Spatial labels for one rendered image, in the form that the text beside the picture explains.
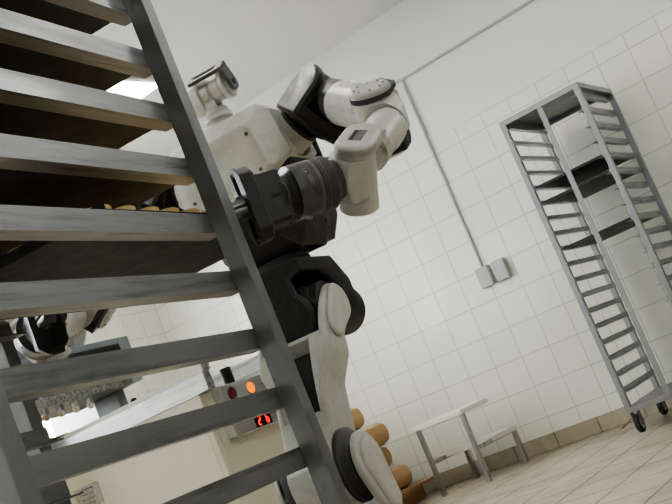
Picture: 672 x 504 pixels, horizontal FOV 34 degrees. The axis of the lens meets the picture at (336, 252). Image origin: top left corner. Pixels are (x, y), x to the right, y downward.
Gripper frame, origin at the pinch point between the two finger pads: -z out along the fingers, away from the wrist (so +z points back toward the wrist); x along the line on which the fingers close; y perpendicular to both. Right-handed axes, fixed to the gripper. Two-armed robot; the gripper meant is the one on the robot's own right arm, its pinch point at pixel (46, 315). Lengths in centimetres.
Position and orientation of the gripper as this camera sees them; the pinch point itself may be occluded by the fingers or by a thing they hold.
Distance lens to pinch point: 193.2
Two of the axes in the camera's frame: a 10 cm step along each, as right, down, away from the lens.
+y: 8.7, -2.9, 4.0
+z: -3.2, 2.8, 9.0
